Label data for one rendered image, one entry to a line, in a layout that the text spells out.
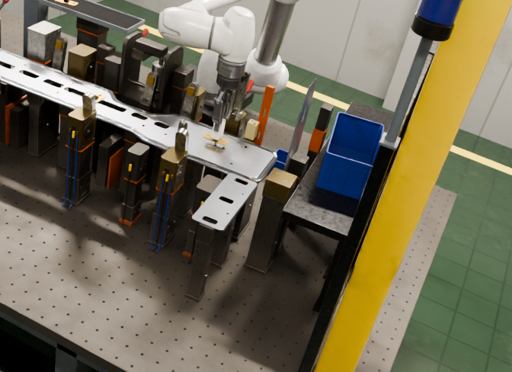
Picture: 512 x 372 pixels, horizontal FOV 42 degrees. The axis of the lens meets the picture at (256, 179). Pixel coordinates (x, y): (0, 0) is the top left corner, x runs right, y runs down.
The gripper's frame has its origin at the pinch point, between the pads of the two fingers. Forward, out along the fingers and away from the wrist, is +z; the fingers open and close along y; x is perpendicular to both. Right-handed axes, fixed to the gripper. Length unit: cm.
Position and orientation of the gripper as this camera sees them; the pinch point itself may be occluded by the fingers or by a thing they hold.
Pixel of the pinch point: (218, 128)
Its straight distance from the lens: 221.4
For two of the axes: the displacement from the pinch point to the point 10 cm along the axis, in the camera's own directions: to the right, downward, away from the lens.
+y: -3.5, 4.6, -8.2
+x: 9.1, 3.6, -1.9
